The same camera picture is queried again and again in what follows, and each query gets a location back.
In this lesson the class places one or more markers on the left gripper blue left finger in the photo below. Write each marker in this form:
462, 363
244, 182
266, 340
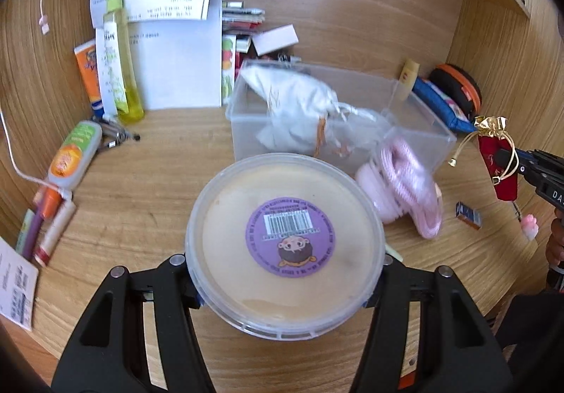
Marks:
107, 351

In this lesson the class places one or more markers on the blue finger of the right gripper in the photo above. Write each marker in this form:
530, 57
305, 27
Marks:
508, 160

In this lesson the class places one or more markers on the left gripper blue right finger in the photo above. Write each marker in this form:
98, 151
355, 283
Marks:
457, 351

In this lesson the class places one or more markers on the small barcode box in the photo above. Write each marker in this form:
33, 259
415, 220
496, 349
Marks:
468, 215

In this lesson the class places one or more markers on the beige tub purple label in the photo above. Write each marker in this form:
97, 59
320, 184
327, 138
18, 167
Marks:
284, 246

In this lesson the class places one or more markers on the white cloth drawstring bag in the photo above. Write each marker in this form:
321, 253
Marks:
305, 116

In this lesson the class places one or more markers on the person right hand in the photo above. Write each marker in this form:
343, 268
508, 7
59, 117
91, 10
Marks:
555, 246

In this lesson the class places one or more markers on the blue fabric pouch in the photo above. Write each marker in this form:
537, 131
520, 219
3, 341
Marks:
443, 106

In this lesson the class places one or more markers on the black orange zip case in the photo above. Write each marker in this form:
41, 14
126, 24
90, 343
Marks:
459, 86

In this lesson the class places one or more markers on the white receipt paper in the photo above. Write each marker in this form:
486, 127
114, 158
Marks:
18, 279

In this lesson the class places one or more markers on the small yellow lotion bottle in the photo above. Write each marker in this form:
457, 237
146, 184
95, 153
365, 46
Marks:
407, 79

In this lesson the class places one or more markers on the clear plastic storage bin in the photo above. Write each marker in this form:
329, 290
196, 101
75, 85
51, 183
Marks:
412, 120

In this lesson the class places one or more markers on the lip balm sticks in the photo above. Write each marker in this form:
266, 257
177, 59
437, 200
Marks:
43, 227

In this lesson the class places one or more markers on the green orange lotion tube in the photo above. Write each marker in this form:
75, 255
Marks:
75, 155

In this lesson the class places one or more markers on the yellow green spray bottle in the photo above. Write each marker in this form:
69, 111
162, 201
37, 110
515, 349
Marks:
118, 63

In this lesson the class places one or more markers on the white small box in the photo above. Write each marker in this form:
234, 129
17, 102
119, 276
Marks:
274, 40

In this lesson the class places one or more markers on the fruit pattern sticker strip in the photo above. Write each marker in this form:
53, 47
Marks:
228, 66

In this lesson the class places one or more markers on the stack of books and pens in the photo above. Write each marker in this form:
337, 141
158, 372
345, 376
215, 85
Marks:
238, 19

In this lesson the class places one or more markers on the orange sunscreen tube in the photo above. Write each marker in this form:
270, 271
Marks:
86, 57

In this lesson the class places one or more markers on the white folded paper stand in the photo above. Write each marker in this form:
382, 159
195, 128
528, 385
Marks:
176, 52

